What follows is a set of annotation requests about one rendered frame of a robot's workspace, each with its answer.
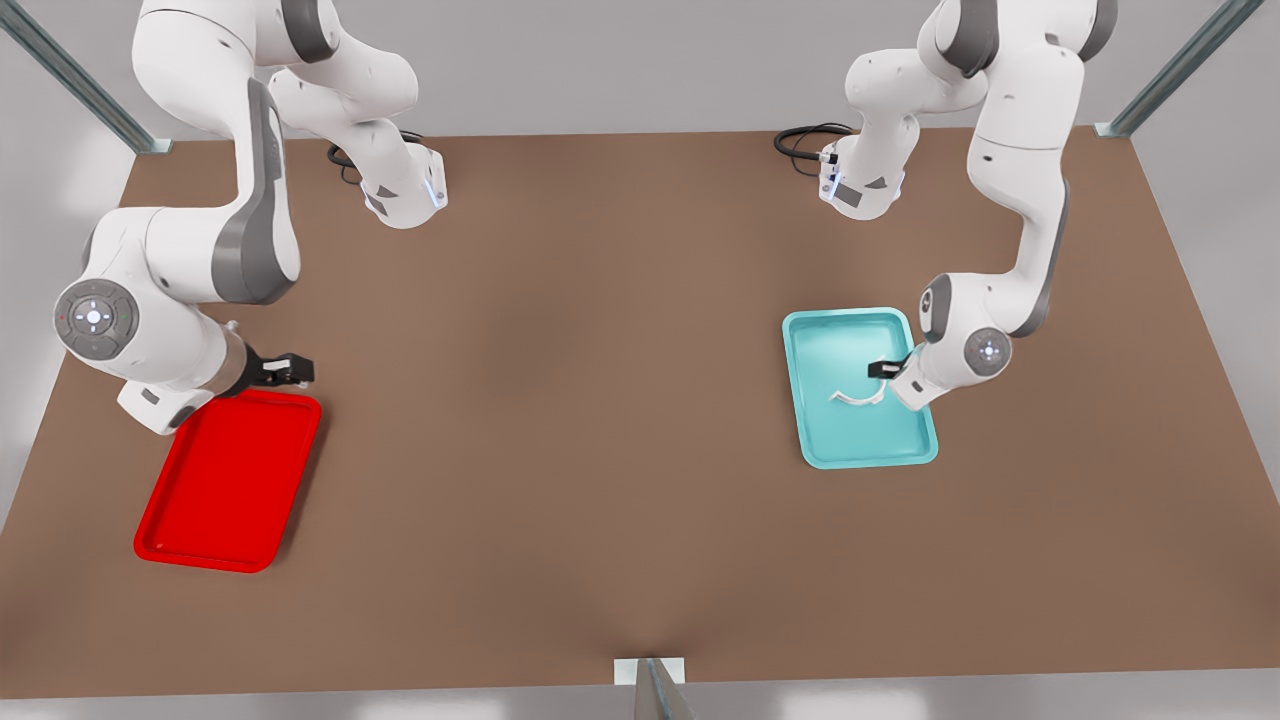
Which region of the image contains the red plastic tray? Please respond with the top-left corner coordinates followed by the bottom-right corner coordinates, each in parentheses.
top-left (133, 389), bottom-right (324, 575)

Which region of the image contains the black cable loop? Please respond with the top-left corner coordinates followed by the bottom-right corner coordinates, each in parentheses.
top-left (327, 129), bottom-right (427, 187)
top-left (773, 122), bottom-right (857, 180)

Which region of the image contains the silver frame post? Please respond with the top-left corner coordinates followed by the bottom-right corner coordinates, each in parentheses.
top-left (1094, 0), bottom-right (1267, 139)
top-left (0, 0), bottom-right (174, 156)
top-left (613, 656), bottom-right (699, 720)

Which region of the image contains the teal plastic tray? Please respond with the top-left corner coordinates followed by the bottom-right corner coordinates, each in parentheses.
top-left (781, 307), bottom-right (940, 471)

